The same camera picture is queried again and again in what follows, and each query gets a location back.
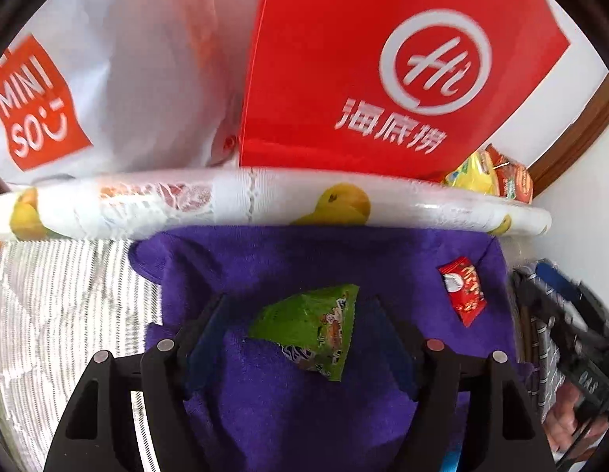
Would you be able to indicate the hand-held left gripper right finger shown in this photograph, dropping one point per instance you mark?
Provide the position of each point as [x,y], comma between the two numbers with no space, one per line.
[400,354]

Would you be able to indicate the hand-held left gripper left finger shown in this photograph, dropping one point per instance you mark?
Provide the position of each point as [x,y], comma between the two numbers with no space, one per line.
[206,337]

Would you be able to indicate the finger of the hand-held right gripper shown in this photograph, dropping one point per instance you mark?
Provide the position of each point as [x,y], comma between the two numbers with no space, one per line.
[558,278]

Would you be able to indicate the green snack packet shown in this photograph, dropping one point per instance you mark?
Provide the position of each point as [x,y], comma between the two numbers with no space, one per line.
[309,327]

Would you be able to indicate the person's right hand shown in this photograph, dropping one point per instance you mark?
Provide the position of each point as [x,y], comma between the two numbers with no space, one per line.
[567,418]

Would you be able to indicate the grey plaid pillow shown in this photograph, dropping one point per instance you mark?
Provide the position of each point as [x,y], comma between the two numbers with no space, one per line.
[535,349]

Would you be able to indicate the red snack packet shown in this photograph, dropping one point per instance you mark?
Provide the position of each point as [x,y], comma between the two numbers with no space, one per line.
[462,292]

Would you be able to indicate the orange chip bag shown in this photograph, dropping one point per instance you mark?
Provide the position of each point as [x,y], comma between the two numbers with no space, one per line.
[516,179]

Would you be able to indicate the purple towel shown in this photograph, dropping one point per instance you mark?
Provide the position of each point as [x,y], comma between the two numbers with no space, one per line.
[309,260]

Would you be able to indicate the yellow chip bag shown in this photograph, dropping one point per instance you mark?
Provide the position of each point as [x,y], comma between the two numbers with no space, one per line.
[474,177]

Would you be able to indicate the striped bed sheet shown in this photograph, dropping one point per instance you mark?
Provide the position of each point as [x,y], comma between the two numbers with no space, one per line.
[63,314]

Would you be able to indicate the rolled fruit-print mat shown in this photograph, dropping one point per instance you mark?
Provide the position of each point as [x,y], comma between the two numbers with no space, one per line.
[265,196]

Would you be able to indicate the white plastic bag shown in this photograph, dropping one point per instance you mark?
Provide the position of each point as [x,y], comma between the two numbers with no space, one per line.
[137,59]

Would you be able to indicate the red paper bag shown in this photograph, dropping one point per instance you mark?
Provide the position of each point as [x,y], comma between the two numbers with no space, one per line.
[334,59]

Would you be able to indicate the brown wooden door frame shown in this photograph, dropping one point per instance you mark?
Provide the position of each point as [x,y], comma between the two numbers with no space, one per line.
[580,132]

